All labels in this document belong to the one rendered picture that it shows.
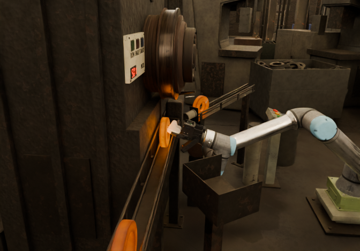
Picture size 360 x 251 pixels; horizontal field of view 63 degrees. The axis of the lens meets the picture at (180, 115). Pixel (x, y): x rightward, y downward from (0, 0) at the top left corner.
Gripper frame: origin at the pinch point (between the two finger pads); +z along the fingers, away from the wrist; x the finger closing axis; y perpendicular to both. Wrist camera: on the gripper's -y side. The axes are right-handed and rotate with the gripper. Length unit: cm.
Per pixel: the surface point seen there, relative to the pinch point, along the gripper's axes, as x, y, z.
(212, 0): -287, 74, 3
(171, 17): -5, 52, 13
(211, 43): -286, 20, -14
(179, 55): -0.5, 37.7, 3.7
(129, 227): 73, 0, -2
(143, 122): 21.4, 9.1, 8.6
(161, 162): 12.4, -12.1, -3.6
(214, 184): 24.4, -7.9, -29.2
